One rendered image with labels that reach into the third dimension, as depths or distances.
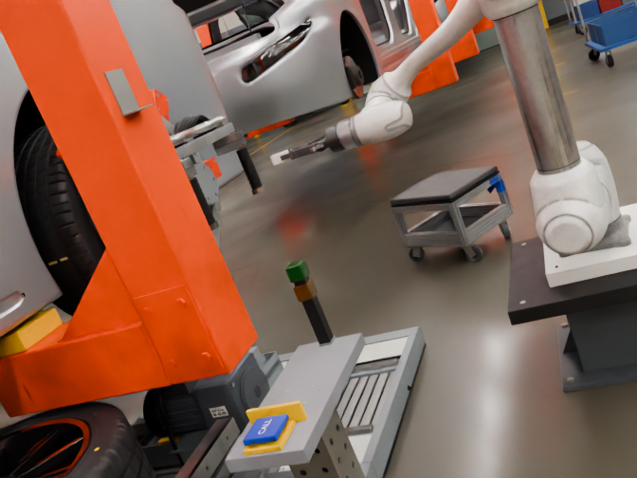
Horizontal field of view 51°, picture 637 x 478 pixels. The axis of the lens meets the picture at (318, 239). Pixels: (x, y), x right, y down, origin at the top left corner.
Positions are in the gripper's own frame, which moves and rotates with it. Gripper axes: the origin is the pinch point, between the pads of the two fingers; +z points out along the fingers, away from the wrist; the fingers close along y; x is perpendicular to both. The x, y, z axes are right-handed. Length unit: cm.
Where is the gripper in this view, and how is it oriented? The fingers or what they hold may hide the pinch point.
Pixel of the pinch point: (282, 156)
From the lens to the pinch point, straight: 206.2
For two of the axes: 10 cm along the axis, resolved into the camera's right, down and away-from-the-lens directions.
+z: -8.8, 2.5, 4.0
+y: 3.0, -3.6, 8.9
